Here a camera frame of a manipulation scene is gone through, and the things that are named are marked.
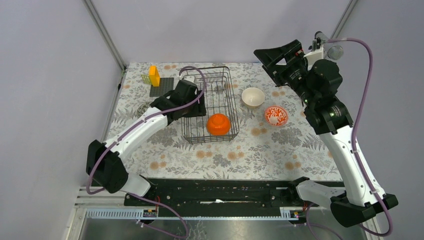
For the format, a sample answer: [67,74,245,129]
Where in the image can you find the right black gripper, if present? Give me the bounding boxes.
[253,39,316,106]

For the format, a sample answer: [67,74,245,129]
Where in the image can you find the beige ceramic bowl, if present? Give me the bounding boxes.
[241,87,265,108]

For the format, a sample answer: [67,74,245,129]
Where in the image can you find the orange bowl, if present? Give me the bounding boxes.
[206,113,231,136]

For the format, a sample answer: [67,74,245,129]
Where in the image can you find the red white patterned bowl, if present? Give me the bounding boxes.
[264,105,289,127]

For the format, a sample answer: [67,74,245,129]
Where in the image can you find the pink speckled bowl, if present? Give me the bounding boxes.
[135,102,151,119]

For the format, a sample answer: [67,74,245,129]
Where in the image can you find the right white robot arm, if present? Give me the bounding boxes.
[253,40,399,227]

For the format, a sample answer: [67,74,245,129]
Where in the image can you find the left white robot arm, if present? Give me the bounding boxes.
[86,79,206,206]

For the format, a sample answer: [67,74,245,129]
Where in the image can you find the orange block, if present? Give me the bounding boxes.
[148,65,161,87]

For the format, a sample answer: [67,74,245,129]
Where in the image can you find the grey microphone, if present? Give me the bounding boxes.
[314,31,344,61]

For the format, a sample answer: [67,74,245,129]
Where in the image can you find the floral tablecloth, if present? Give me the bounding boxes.
[123,63,342,181]

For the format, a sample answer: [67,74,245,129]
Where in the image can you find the black wire dish rack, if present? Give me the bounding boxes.
[181,66,240,144]

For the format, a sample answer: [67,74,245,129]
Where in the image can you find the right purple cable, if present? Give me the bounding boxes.
[305,37,394,240]

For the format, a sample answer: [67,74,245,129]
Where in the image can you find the purple cable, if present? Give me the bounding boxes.
[86,65,208,240]
[305,37,394,240]

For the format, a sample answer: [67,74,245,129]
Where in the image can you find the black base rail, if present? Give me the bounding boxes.
[145,178,304,218]

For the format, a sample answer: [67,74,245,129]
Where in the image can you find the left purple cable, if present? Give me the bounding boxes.
[86,65,208,240]

